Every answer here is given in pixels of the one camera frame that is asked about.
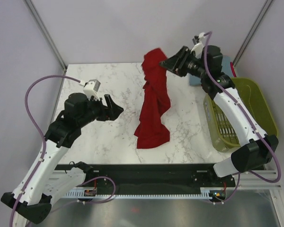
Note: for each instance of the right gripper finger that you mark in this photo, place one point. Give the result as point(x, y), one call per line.
point(183, 52)
point(174, 63)

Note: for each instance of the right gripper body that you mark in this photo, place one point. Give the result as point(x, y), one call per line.
point(192, 65)

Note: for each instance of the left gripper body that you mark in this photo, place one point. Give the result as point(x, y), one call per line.
point(96, 110)

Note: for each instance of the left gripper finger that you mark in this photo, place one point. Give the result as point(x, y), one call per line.
point(108, 100)
point(114, 111)

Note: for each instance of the red t-shirt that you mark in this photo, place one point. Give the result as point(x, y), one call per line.
point(150, 132)

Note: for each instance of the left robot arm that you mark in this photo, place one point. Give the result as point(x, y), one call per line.
point(33, 199)

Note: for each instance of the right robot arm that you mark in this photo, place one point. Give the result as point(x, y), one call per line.
point(257, 148)

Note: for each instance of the folded blue t-shirt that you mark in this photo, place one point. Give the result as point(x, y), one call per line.
point(195, 81)

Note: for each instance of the olive green plastic basket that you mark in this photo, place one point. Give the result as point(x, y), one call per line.
point(222, 134)

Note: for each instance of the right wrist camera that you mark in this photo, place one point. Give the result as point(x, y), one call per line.
point(198, 43)

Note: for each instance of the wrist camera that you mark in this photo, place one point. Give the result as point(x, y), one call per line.
point(90, 88)
point(198, 43)

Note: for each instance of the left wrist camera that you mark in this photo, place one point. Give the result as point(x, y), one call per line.
point(90, 88)

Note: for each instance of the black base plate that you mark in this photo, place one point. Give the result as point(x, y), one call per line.
point(157, 177)

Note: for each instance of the white slotted cable duct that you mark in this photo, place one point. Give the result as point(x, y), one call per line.
point(88, 193)

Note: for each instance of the right aluminium frame post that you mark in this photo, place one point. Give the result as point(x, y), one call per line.
point(255, 26)

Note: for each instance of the aluminium frame post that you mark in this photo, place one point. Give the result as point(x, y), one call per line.
point(42, 27)
point(255, 26)

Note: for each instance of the left aluminium frame post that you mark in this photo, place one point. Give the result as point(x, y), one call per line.
point(42, 27)

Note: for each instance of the aluminium rail profile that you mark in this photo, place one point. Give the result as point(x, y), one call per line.
point(249, 181)

